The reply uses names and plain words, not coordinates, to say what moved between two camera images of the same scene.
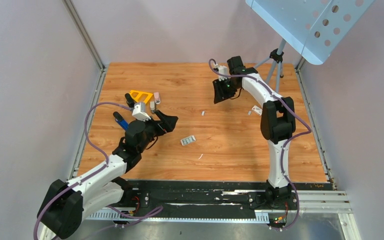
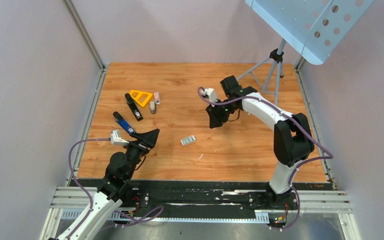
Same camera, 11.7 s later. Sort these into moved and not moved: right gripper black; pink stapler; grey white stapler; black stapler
Moved: right gripper black
Not moved: pink stapler; grey white stapler; black stapler
